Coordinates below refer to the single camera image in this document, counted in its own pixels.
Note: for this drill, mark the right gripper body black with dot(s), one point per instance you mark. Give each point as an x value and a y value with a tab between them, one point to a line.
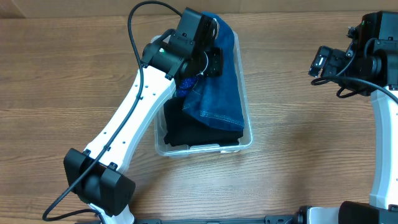
330	66

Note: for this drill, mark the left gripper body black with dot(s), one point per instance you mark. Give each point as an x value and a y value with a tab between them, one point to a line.
208	62

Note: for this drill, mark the blue green sequin cloth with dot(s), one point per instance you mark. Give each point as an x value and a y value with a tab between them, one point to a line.
185	86

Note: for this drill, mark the blue denim cloth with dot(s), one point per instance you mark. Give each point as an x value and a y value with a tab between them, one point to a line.
215	101

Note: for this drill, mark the black cloth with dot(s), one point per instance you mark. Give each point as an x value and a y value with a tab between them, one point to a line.
183	129

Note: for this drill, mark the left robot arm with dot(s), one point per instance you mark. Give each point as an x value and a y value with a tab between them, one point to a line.
96	175

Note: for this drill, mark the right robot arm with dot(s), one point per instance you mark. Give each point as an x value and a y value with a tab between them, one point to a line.
368	67

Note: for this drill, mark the clear plastic storage bin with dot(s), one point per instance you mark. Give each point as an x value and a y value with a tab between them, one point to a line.
244	142

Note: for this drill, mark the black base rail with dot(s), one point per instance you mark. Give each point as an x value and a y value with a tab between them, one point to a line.
268	219

